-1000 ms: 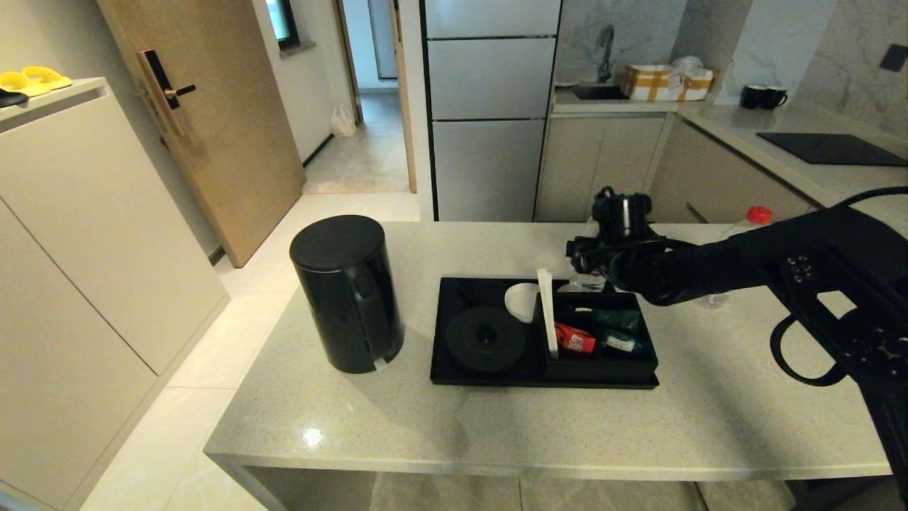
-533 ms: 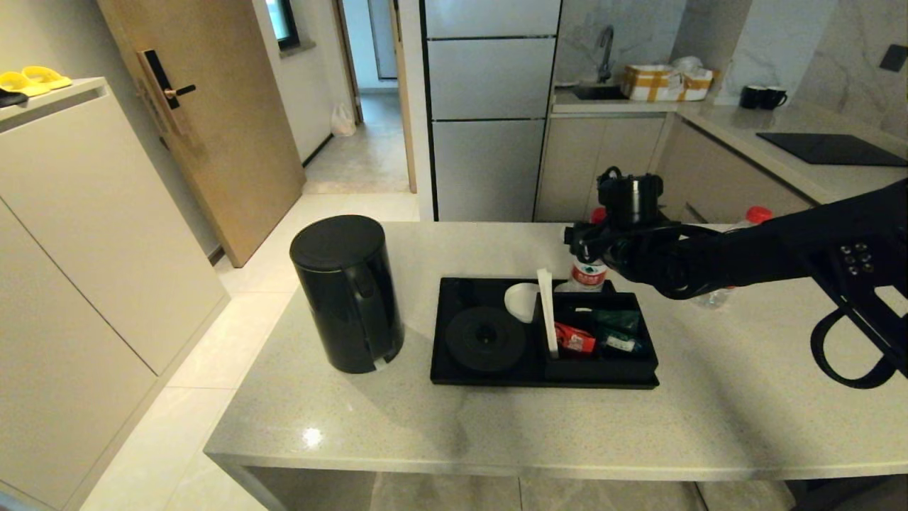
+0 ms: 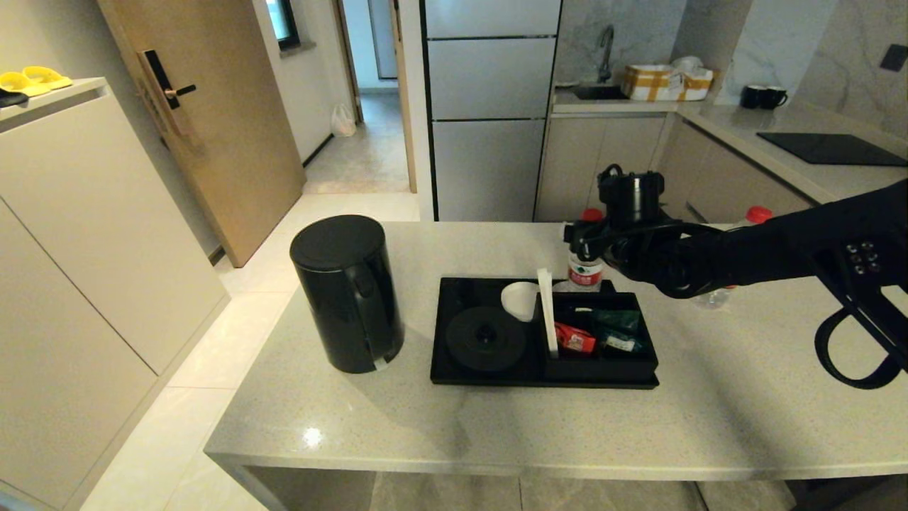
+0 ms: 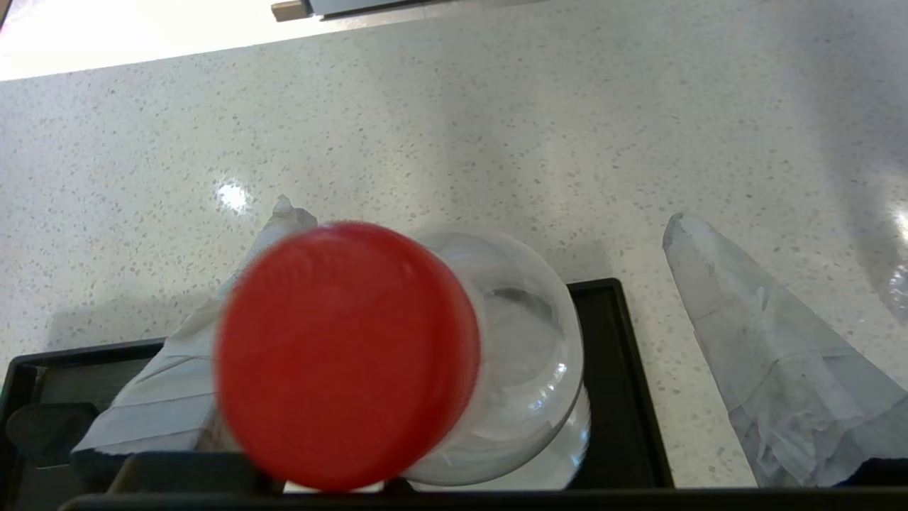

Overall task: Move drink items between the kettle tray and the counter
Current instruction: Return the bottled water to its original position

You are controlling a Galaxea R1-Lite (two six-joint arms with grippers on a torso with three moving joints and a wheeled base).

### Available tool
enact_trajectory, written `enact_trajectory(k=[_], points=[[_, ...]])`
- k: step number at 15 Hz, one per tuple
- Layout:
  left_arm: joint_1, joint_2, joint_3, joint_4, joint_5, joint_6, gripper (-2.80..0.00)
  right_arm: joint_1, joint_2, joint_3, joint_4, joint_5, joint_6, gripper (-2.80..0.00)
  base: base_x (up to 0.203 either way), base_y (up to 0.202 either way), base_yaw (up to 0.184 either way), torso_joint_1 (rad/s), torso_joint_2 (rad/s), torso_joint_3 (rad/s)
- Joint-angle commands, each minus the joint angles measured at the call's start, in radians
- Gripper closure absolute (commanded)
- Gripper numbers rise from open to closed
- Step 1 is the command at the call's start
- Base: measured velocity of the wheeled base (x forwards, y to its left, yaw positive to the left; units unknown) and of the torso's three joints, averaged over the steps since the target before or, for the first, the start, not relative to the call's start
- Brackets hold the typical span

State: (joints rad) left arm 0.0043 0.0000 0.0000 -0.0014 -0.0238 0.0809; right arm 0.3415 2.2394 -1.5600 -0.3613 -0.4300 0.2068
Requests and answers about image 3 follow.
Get white plastic bag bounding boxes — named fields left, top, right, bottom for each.
left=330, top=104, right=358, bottom=138

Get wooden door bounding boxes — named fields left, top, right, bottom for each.
left=96, top=0, right=306, bottom=269

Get cardboard box with yellow tape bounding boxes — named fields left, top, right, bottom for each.
left=621, top=56, right=714, bottom=104

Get metal kitchen faucet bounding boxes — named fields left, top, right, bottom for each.
left=595, top=25, right=616, bottom=84

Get long white sachet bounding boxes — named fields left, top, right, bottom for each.
left=536, top=268, right=559, bottom=357

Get red-capped water bottle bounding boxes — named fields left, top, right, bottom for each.
left=691, top=205, right=775, bottom=310
left=566, top=207, right=606, bottom=293

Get green tea packet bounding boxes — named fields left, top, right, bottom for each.
left=597, top=331, right=648, bottom=357
left=590, top=309, right=643, bottom=336

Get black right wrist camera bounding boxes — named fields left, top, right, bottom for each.
left=597, top=164, right=667, bottom=228

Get round black kettle base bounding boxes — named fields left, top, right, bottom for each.
left=445, top=306, right=528, bottom=373

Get black electric kettle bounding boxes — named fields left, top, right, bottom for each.
left=289, top=214, right=406, bottom=375

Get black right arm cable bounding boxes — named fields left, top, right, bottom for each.
left=814, top=266, right=908, bottom=390

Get black induction cooktop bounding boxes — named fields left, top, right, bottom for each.
left=755, top=131, right=908, bottom=168

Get black compartment organizer box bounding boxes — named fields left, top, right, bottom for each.
left=541, top=290, right=659, bottom=383

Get dark kitchen sink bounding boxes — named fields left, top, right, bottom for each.
left=571, top=83, right=629, bottom=102

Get white tall cabinet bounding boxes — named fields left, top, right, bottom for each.
left=0, top=77, right=232, bottom=511

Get red snack packet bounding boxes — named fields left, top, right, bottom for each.
left=554, top=322, right=596, bottom=354

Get black serving tray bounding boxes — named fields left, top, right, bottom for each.
left=430, top=277, right=660, bottom=390

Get yellow slipper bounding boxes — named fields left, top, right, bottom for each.
left=0, top=72, right=52, bottom=99
left=21, top=66, right=74, bottom=91

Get beige kitchen base cabinets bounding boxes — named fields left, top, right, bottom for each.
left=536, top=99, right=908, bottom=226

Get dark window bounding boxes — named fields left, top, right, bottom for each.
left=265, top=0, right=299, bottom=53

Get black door lock handle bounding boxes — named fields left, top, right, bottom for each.
left=137, top=49, right=197, bottom=139

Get grey refrigerator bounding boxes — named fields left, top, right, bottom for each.
left=419, top=0, right=562, bottom=223

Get black wall switch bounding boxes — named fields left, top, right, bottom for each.
left=878, top=43, right=908, bottom=74

